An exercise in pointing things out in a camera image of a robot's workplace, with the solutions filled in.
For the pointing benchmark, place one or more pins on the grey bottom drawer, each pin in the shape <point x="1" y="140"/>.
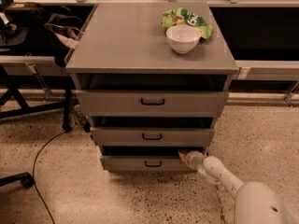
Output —
<point x="118" y="158"/>

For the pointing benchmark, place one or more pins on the black desk with items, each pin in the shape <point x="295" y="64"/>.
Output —
<point x="24" y="29"/>

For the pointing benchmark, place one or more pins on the black chair base caster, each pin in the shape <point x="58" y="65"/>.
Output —
<point x="25" y="178"/>

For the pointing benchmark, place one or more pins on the black table stand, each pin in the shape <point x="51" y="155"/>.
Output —
<point x="13" y="92"/>

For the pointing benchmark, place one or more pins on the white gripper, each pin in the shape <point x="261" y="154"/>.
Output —
<point x="192" y="159"/>

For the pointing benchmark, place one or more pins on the dark bag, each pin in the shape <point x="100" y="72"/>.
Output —
<point x="64" y="35"/>

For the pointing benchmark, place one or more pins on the grey top drawer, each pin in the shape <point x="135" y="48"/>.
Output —
<point x="153" y="95"/>

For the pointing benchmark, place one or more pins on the white bowl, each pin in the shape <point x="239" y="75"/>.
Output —
<point x="182" y="38"/>

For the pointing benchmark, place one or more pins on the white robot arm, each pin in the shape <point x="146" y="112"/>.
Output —
<point x="255" y="202"/>

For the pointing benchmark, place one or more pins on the grey middle drawer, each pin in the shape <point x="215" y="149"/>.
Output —
<point x="152" y="132"/>

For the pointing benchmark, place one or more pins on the grey drawer cabinet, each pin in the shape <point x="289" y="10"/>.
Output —
<point x="128" y="38"/>

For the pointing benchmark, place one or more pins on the green snack bag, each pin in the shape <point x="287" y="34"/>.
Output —
<point x="181" y="16"/>

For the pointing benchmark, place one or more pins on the grey drawer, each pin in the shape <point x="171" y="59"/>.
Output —
<point x="152" y="132"/>
<point x="118" y="158"/>
<point x="153" y="95"/>

